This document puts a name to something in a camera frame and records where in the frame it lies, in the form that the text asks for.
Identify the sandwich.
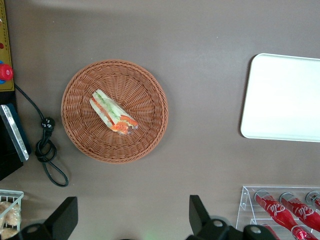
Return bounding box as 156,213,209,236
89,88,139,137

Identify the cream plastic tray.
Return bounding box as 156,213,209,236
240,52,320,143

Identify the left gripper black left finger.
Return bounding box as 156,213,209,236
14,196,79,240

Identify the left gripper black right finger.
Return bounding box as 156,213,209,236
187,194,245,240

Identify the black power cable with plug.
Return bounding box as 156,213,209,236
13,83,70,188

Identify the red cola bottle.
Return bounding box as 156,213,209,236
291,224,318,240
254,189,300,227
279,191,320,232
259,223,281,240
306,191,320,211

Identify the round brown wicker basket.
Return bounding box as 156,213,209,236
60,58,170,165

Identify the bagged pastry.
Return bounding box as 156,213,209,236
0,224,20,240
0,201,22,227

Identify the black appliance with yellow panel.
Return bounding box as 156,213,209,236
0,0,32,181

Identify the red emergency stop button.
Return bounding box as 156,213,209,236
0,60,14,83

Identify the white wire rack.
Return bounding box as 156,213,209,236
0,189,25,240

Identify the clear acrylic bottle rack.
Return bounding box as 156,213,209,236
235,184,320,240

